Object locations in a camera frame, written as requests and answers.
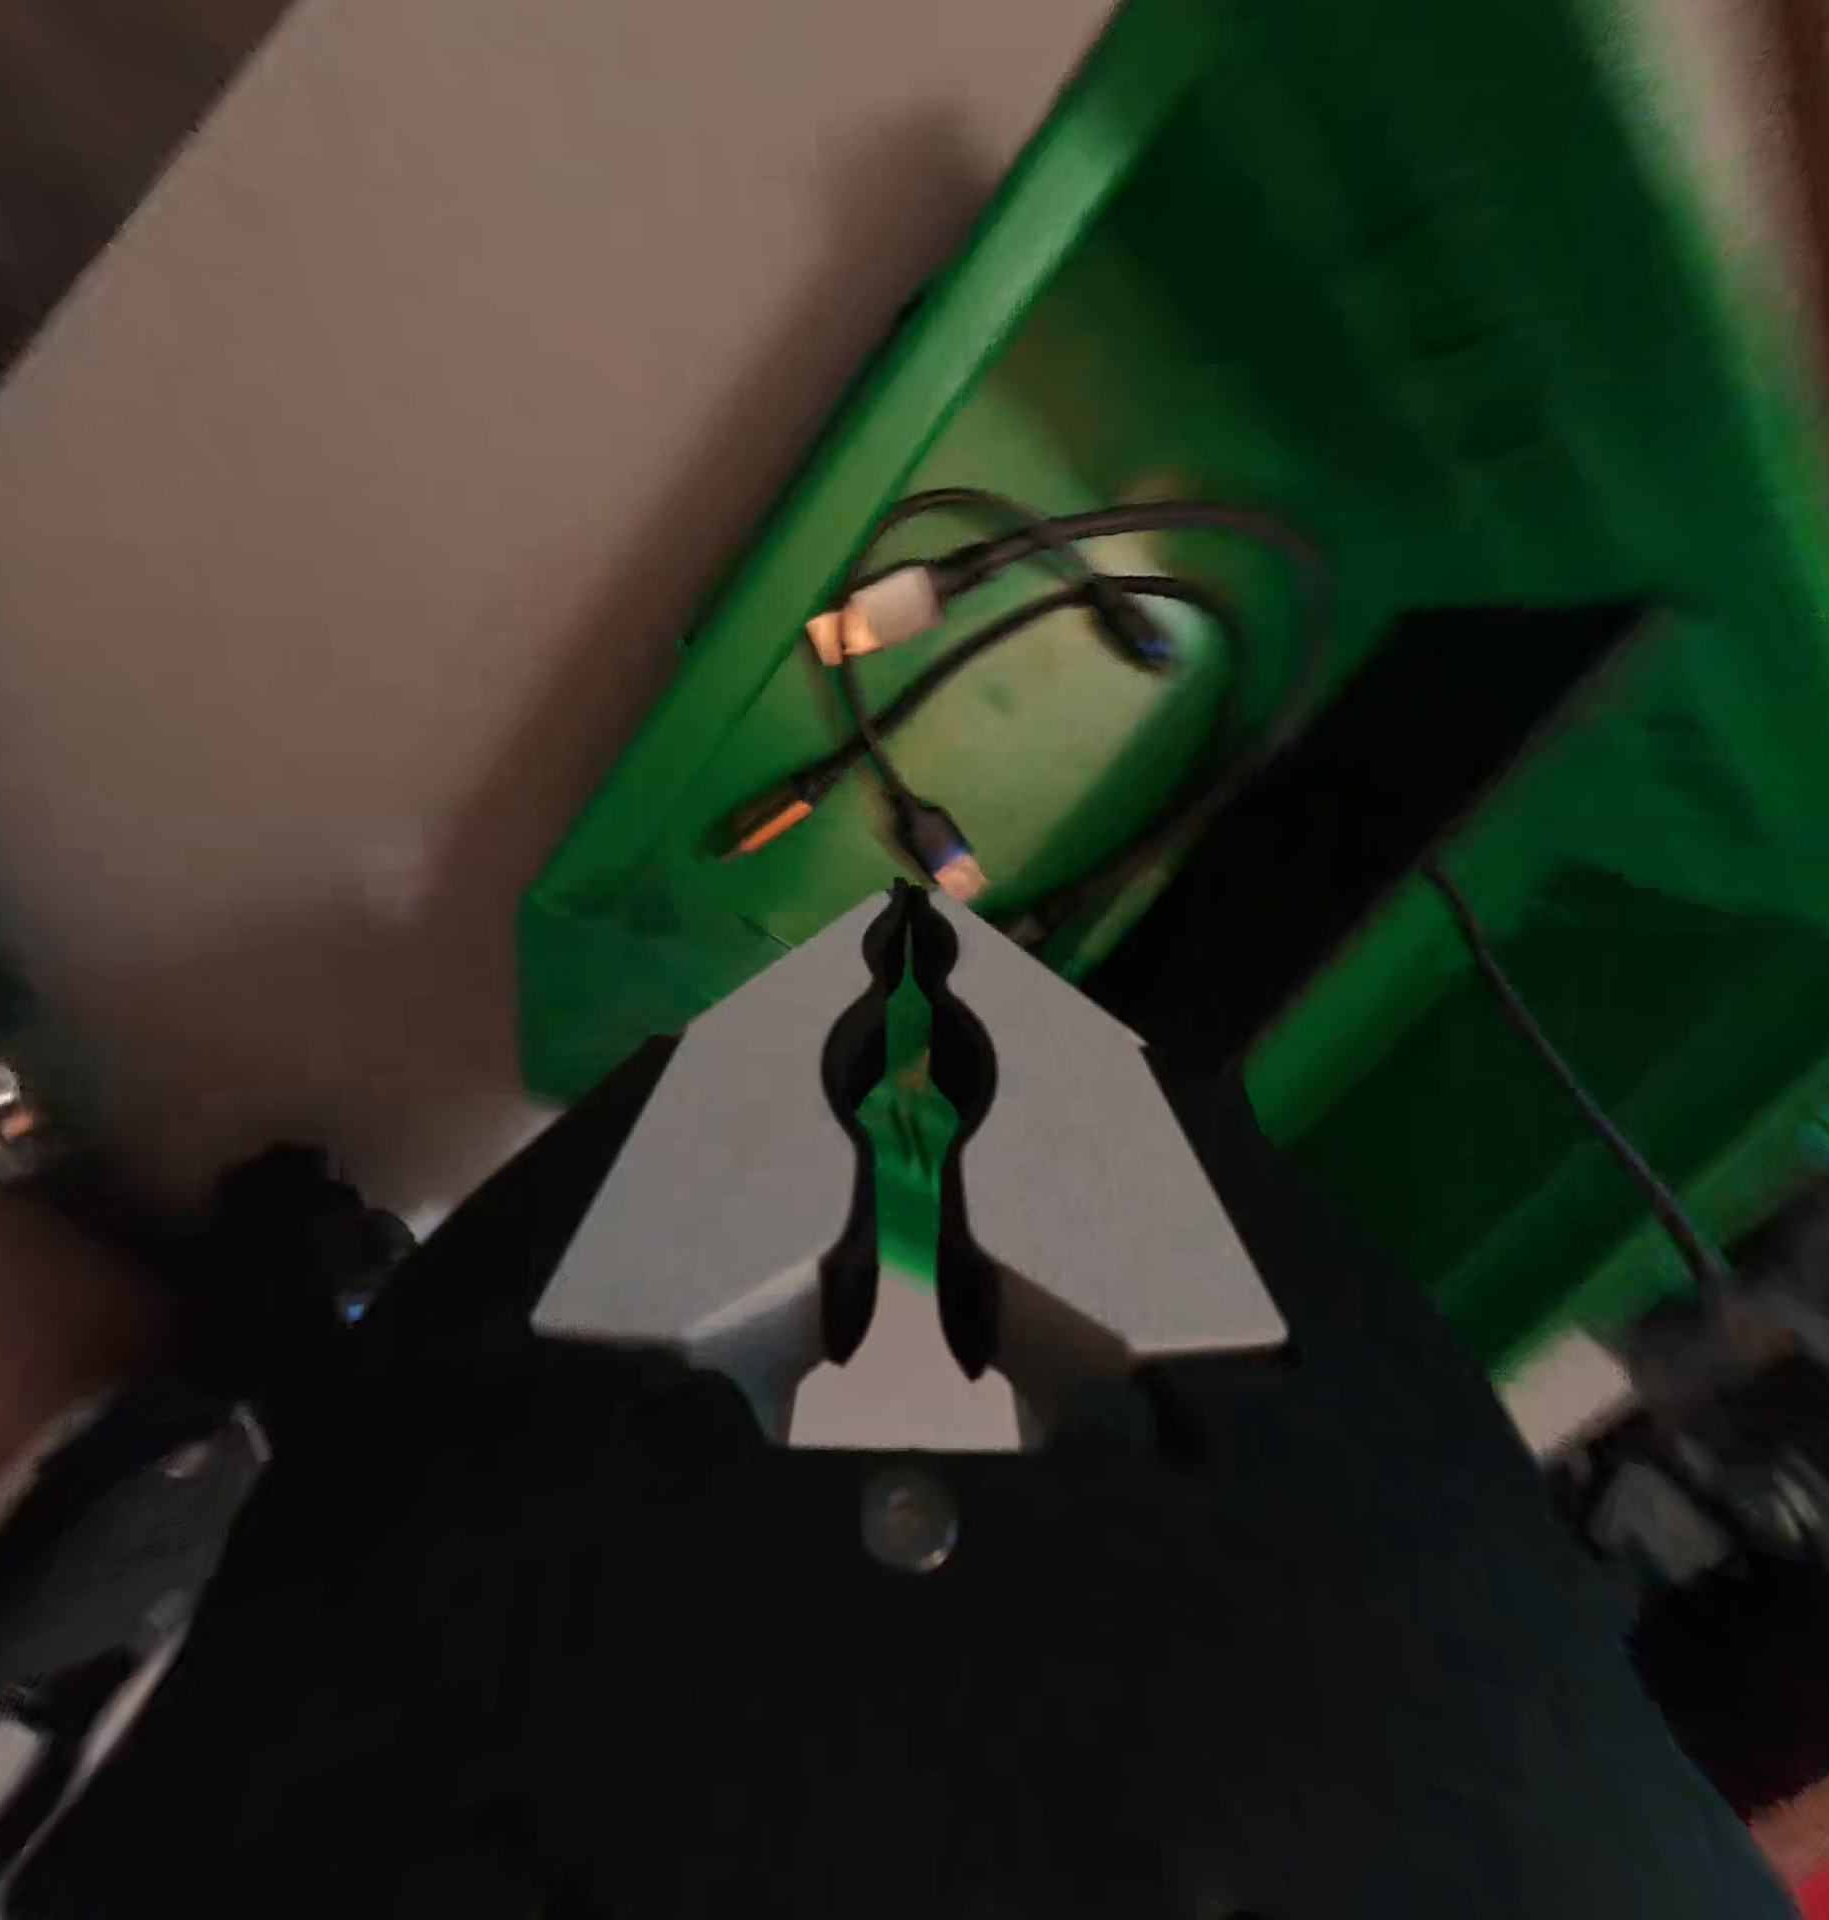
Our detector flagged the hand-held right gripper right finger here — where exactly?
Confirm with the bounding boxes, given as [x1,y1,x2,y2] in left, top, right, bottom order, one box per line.
[913,886,1291,1448]

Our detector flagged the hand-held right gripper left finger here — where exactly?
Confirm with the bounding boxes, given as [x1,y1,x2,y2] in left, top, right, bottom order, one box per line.
[531,885,916,1448]

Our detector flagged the black cable blue plugs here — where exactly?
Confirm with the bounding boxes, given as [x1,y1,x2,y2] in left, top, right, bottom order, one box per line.
[830,486,1187,905]

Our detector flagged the green plastic bin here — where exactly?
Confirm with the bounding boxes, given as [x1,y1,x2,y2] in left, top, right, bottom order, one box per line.
[515,0,1829,1383]

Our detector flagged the grey desk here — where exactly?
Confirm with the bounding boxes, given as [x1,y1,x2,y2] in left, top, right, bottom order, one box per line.
[0,0,1127,1248]

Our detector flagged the black divider in bin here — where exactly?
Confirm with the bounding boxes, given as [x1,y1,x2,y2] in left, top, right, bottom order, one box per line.
[1078,599,1658,1081]

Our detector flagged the black cable orange plugs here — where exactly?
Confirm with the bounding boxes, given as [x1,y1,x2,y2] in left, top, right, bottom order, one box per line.
[721,501,1327,946]

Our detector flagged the thin black cable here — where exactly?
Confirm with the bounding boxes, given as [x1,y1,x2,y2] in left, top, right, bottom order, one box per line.
[1420,861,1733,1306]

